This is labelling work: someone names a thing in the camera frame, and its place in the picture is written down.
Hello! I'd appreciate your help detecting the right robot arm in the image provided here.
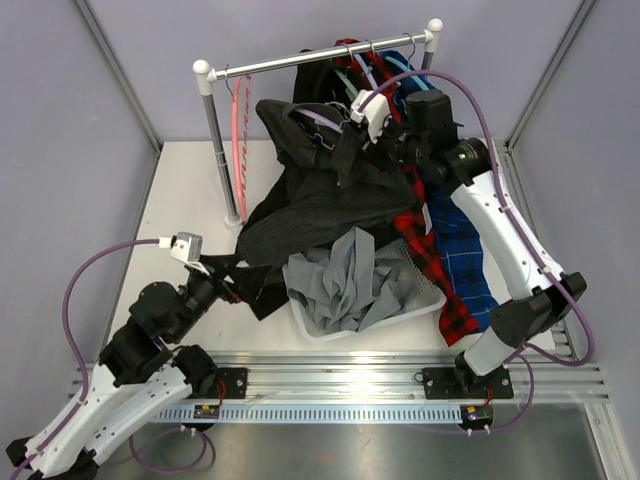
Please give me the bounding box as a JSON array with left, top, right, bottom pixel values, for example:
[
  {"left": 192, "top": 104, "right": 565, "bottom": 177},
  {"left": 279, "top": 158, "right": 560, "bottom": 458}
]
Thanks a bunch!
[{"left": 351, "top": 90, "right": 587, "bottom": 396}]

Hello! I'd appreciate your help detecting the purple cable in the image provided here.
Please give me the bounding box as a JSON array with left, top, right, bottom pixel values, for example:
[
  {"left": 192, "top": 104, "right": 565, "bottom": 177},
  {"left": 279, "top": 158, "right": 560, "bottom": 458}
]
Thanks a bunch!
[
  {"left": 9, "top": 237, "right": 216, "bottom": 480},
  {"left": 359, "top": 69, "right": 595, "bottom": 436}
]

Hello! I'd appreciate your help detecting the aluminium rail base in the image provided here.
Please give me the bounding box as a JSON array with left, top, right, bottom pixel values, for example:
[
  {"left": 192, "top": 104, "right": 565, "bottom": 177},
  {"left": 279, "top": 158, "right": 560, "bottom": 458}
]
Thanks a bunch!
[{"left": 74, "top": 349, "right": 612, "bottom": 426}]

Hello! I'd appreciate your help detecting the blue plaid shirt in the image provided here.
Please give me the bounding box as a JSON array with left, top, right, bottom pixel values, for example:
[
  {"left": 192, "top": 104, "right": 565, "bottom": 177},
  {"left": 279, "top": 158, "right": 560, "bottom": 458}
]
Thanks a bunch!
[{"left": 384, "top": 61, "right": 498, "bottom": 333}]

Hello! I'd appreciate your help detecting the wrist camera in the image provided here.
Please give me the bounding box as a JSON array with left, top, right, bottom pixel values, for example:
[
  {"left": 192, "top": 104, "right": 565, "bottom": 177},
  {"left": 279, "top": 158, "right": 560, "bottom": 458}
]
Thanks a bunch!
[
  {"left": 158, "top": 231, "right": 210, "bottom": 276},
  {"left": 349, "top": 90, "right": 391, "bottom": 144}
]

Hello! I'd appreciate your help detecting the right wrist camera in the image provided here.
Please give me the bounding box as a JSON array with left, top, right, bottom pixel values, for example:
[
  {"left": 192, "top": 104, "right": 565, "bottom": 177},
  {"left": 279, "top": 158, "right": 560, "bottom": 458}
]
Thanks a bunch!
[{"left": 349, "top": 90, "right": 391, "bottom": 144}]

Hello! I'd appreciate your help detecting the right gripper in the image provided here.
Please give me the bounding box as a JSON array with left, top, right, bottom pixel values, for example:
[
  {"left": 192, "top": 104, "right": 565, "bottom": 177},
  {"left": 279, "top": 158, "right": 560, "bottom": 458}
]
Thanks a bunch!
[{"left": 359, "top": 114, "right": 429, "bottom": 176}]

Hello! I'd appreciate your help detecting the black pinstripe shirt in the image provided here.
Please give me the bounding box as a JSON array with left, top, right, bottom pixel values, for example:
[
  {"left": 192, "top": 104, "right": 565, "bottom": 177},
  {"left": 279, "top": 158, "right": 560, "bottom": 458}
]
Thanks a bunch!
[{"left": 235, "top": 99, "right": 416, "bottom": 320}]

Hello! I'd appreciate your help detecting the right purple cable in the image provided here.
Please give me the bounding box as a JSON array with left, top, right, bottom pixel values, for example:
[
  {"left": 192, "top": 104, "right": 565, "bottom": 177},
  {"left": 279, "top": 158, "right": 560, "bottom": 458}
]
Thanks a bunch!
[{"left": 359, "top": 69, "right": 595, "bottom": 436}]

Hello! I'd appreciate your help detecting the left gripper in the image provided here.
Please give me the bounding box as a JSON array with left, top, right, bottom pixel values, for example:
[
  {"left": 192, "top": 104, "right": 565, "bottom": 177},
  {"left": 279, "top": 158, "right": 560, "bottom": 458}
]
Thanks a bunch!
[{"left": 170, "top": 254, "right": 272, "bottom": 343}]

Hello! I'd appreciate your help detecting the pink hanger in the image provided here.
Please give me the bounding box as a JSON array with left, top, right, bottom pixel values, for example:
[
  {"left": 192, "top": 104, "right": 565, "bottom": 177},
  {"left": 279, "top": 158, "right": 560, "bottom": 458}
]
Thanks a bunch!
[{"left": 227, "top": 74, "right": 252, "bottom": 228}]

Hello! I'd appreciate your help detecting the clothes rack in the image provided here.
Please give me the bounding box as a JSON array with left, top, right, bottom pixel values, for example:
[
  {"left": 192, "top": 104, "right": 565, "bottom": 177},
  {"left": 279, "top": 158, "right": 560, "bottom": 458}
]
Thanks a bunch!
[{"left": 192, "top": 18, "right": 444, "bottom": 229}]

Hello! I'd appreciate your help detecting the teal hanger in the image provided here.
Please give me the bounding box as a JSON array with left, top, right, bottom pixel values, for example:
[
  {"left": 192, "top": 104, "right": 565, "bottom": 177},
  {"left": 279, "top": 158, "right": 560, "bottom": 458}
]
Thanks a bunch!
[{"left": 381, "top": 33, "right": 434, "bottom": 90}]

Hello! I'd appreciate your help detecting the grey shirt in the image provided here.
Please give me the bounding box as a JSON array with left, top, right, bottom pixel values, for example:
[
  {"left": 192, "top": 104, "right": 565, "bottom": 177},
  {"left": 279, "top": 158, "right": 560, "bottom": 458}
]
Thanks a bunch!
[{"left": 282, "top": 226, "right": 431, "bottom": 337}]

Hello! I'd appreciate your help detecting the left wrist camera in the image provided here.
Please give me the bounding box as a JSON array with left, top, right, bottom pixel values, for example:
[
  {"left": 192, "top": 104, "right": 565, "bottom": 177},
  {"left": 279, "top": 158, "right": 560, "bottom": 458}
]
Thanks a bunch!
[{"left": 158, "top": 231, "right": 210, "bottom": 276}]

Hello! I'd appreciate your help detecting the mint green hanger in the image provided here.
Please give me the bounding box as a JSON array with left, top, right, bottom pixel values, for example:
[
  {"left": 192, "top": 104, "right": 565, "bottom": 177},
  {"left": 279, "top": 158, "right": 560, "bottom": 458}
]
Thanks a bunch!
[{"left": 334, "top": 42, "right": 359, "bottom": 101}]

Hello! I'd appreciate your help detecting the red black plaid shirt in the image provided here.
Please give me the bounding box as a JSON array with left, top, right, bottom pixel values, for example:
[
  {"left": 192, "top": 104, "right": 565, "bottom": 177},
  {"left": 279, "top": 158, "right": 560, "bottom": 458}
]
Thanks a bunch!
[{"left": 334, "top": 37, "right": 480, "bottom": 349}]

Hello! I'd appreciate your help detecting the light blue hanger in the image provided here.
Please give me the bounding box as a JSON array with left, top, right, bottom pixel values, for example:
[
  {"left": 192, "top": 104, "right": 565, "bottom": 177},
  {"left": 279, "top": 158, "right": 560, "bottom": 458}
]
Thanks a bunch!
[{"left": 353, "top": 54, "right": 378, "bottom": 90}]

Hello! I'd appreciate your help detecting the white plastic basket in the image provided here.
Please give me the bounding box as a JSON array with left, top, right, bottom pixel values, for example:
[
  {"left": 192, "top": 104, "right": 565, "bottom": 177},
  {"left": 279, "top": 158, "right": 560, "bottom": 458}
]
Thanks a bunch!
[{"left": 289, "top": 237, "right": 446, "bottom": 344}]

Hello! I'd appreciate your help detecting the lilac hanger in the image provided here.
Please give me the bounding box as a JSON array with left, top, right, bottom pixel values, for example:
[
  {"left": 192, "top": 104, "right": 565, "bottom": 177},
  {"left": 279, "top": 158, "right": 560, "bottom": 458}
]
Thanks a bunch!
[{"left": 288, "top": 102, "right": 362, "bottom": 152}]

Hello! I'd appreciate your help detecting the black plain shirt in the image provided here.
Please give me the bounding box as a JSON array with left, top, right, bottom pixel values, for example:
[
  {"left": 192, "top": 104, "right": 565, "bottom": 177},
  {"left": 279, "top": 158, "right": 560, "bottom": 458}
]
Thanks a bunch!
[{"left": 292, "top": 60, "right": 352, "bottom": 106}]

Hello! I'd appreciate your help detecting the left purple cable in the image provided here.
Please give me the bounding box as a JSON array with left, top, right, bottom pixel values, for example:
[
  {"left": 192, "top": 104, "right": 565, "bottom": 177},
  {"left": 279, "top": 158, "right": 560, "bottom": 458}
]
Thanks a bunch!
[{"left": 9, "top": 237, "right": 216, "bottom": 480}]

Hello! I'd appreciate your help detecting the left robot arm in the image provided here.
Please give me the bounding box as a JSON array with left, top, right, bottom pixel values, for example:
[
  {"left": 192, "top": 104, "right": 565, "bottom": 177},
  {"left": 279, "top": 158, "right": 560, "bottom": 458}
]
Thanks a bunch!
[{"left": 6, "top": 256, "right": 271, "bottom": 479}]

